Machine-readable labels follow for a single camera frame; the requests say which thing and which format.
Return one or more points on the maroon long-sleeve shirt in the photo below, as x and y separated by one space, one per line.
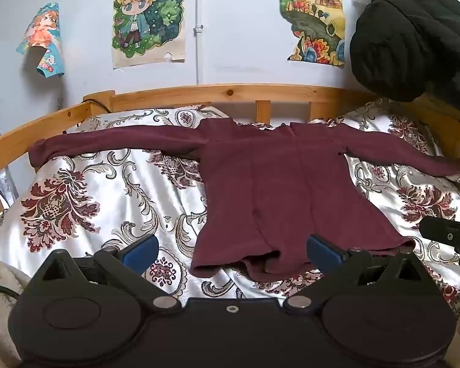
272 184

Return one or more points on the curled cartoon girl poster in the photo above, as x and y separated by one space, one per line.
42 34

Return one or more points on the white wall pipe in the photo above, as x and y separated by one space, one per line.
198 57

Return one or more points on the landscape painting poster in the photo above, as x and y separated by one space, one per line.
310 7

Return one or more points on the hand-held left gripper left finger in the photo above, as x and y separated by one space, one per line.
140 255

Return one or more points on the cartoon boy poster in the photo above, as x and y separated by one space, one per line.
145 15

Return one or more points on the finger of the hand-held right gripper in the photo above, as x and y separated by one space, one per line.
444 232

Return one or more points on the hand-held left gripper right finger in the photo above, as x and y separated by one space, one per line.
324 255

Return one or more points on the black quilted jacket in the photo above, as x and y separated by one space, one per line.
406 38

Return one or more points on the wooden bed frame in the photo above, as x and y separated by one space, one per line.
214 94

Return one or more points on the white pipe clamp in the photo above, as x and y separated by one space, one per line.
197 30

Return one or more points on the floral satin blanket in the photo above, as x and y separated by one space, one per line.
119 199

